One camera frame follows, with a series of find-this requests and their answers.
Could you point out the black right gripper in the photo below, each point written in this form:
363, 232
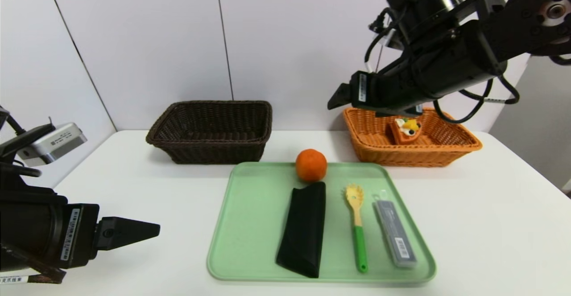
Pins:
360, 88

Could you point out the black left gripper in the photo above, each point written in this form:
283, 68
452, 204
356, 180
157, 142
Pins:
76, 234

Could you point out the toy waffle slice with cream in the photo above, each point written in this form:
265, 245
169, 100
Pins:
403, 135

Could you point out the orange fruit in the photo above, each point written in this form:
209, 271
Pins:
311, 166

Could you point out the black glasses pouch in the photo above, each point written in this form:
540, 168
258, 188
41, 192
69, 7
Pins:
303, 229

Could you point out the orange wicker basket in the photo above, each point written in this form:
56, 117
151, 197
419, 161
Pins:
401, 155

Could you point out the dark brown wicker basket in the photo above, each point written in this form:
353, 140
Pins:
214, 153

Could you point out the light green plastic tray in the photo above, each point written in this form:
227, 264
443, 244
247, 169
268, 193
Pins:
250, 251

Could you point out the grey pencil lead case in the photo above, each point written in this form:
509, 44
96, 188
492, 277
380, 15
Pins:
397, 238

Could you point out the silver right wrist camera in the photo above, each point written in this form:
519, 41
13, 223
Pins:
393, 41

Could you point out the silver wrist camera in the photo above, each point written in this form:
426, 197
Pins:
393, 41
58, 143

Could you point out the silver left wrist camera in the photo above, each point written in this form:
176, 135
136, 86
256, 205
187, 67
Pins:
58, 143

